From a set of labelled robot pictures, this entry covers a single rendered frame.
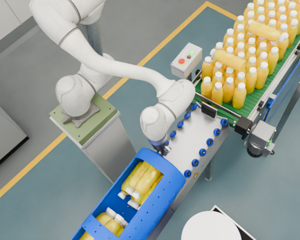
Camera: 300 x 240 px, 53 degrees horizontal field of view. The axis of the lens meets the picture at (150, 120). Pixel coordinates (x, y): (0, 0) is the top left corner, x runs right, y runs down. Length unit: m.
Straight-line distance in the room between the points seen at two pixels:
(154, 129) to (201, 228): 0.60
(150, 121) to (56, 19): 0.50
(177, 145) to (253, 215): 1.09
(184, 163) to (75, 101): 0.69
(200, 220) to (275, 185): 1.30
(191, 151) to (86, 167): 1.36
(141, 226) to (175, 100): 0.59
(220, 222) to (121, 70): 0.86
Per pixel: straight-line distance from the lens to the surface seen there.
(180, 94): 1.23
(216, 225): 1.56
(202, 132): 1.82
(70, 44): 1.19
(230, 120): 1.90
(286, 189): 2.76
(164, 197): 1.45
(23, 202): 3.06
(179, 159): 1.76
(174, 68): 1.89
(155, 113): 1.15
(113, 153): 2.19
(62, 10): 1.21
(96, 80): 1.71
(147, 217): 1.43
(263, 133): 1.93
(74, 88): 1.66
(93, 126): 1.80
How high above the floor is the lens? 2.58
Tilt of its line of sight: 61 degrees down
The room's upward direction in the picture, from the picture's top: 17 degrees counter-clockwise
